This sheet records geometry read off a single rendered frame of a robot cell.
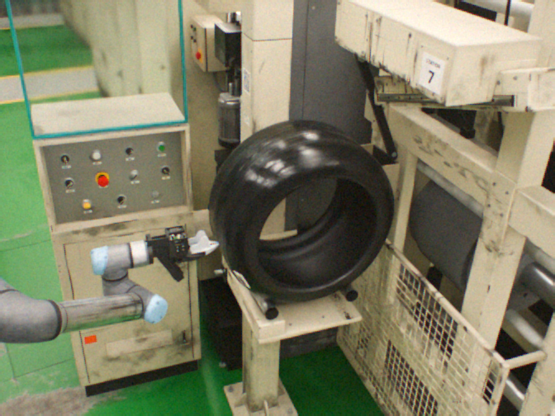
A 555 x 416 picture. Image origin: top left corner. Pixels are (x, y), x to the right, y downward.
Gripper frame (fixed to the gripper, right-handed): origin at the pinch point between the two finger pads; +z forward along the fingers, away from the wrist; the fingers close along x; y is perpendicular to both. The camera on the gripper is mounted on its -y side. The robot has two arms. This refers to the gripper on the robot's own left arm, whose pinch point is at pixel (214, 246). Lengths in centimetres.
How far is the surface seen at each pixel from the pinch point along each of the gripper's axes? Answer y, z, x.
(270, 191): 22.4, 13.4, -10.9
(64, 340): -112, -54, 103
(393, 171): 5, 72, 20
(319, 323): -31.7, 32.5, -9.0
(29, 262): -112, -71, 181
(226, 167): 21.3, 6.6, 8.6
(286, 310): -31.7, 24.4, 0.4
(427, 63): 60, 47, -26
